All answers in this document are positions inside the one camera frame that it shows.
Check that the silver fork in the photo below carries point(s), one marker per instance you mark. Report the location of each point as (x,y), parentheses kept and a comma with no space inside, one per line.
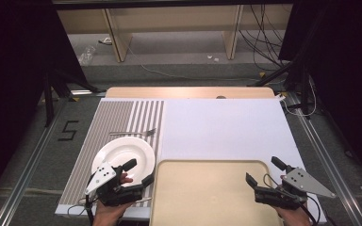
(124,133)

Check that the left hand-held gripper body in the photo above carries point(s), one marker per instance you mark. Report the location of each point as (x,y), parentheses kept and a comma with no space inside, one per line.
(105,175)

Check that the small black white object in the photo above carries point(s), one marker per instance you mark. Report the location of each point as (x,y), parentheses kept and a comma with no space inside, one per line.
(106,41)

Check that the light wooden shelf unit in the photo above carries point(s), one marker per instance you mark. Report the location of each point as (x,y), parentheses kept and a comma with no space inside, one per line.
(176,19)

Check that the white deep plate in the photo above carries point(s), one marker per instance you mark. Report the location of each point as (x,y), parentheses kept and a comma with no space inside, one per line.
(122,150)

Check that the small white scraps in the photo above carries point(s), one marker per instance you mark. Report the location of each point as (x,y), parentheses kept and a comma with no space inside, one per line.
(213,58)

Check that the aluminium floor rail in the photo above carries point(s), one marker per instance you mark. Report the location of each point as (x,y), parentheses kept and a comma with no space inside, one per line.
(28,175)
(333,163)

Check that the black tripod stand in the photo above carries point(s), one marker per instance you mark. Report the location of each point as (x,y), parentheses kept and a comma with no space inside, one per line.
(48,100)
(304,94)

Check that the clear plastic bag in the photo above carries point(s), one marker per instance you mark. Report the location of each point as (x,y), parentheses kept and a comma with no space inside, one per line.
(86,56)

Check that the grey striped placemat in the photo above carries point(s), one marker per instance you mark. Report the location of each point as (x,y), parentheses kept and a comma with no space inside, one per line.
(113,116)

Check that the person's left hand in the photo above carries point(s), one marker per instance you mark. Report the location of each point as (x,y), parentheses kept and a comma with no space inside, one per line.
(108,215)

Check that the person's right hand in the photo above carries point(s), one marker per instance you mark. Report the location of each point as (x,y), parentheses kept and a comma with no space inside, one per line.
(295,218)

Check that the dark curtain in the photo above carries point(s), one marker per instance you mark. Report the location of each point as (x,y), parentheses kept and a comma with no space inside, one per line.
(12,78)
(345,78)

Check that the beige plastic tray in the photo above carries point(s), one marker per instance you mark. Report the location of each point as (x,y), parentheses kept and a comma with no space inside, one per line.
(207,194)

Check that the white table cover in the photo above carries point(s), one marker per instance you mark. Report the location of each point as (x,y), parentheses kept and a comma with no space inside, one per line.
(226,132)

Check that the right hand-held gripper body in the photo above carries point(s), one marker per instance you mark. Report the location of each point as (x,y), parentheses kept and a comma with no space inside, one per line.
(304,183)

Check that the silver table knife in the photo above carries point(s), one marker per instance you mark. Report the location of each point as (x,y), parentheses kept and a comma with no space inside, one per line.
(146,199)

